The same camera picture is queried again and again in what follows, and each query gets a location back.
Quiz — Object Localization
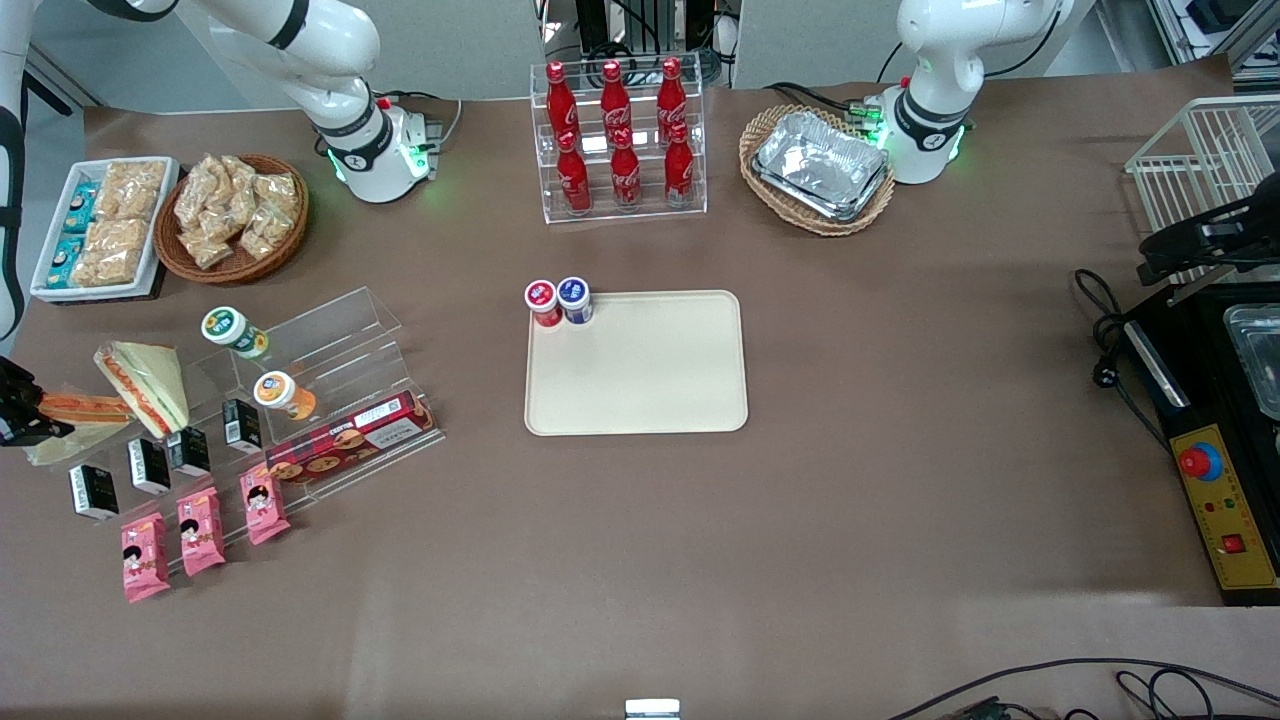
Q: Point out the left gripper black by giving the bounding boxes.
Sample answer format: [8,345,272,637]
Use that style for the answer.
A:
[1138,195,1280,287]

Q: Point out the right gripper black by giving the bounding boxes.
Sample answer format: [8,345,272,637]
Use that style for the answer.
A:
[0,356,76,447]

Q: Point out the triangular plastic-wrapped sandwich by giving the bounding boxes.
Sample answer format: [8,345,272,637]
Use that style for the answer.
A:
[25,390,137,467]
[94,340,191,439]

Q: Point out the stainless steel food tray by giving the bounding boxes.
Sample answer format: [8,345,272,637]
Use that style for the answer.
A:
[1225,305,1280,421]

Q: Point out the black tray sealing machine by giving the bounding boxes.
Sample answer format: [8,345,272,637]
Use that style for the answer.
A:
[1125,285,1280,608]

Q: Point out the cream plastic serving tray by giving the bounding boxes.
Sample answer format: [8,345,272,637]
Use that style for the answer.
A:
[524,290,749,438]

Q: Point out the grey metal lever strip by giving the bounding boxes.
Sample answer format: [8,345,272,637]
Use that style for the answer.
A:
[1165,278,1236,307]

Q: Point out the small black drink carton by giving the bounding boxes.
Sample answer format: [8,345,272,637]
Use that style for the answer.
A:
[127,438,171,496]
[68,464,119,523]
[222,398,263,453]
[165,427,211,477]

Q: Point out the teal snack pack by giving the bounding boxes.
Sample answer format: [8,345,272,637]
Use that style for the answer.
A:
[64,182,101,234]
[47,235,87,291]

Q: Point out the beige rice cracker pack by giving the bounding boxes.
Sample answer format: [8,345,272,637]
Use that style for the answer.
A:
[70,218,153,290]
[95,160,167,222]

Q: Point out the pink cartoon snack packet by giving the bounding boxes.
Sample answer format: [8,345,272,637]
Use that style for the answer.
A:
[177,487,227,577]
[121,513,171,604]
[240,463,291,546]

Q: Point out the white rectangular snack bin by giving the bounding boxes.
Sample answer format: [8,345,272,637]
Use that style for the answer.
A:
[30,157,181,303]

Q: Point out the red emergency stop button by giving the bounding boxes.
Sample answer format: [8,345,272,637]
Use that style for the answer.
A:
[1177,440,1223,483]

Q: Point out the green-lidded white jar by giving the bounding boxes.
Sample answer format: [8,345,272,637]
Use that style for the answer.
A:
[200,306,269,361]

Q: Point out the clear bag of snacks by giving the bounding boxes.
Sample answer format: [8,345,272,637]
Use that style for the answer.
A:
[184,228,237,270]
[198,154,257,203]
[235,205,293,262]
[254,172,302,217]
[174,182,219,237]

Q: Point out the orange-lidded white jar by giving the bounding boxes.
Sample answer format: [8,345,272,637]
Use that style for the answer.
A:
[253,371,318,421]

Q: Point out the brown wicker basket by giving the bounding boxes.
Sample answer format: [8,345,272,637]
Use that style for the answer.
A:
[154,153,309,286]

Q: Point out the clear acrylic stepped shelf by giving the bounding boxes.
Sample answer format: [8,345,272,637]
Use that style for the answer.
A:
[60,287,446,566]

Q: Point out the red-brown cookie box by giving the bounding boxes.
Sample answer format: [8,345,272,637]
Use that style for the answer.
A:
[265,392,436,485]

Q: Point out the aluminium foil container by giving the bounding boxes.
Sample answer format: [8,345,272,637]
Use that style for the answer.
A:
[755,110,889,206]
[752,165,891,222]

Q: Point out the light wicker basket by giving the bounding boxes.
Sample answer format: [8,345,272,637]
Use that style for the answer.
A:
[739,104,896,237]

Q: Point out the clear acrylic bottle rack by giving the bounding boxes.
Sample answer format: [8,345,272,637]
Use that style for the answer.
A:
[530,62,708,225]

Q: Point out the red cola bottle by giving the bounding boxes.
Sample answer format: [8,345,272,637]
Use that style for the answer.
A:
[657,57,689,136]
[610,128,643,212]
[556,130,593,215]
[600,60,633,141]
[664,122,696,207]
[545,62,581,143]

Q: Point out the small red-lidded can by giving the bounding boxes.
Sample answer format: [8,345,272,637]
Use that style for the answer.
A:
[524,280,563,328]

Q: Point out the black background equipment rack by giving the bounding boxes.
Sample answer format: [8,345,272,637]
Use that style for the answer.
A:
[540,0,743,89]

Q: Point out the silver metal handle bar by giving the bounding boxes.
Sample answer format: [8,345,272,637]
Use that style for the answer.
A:
[1125,320,1193,409]

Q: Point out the white wire rack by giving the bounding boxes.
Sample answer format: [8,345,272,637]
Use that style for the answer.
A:
[1125,95,1280,291]

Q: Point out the black power cable with plug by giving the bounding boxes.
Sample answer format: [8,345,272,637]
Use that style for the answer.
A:
[1073,268,1173,453]

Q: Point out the black left arm base cable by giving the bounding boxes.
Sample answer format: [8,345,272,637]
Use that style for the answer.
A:
[765,80,883,123]

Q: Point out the black floor cables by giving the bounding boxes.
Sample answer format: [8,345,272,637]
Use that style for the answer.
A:
[890,657,1280,720]

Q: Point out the grey right arm base cable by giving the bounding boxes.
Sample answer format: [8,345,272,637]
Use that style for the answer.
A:
[375,90,466,181]

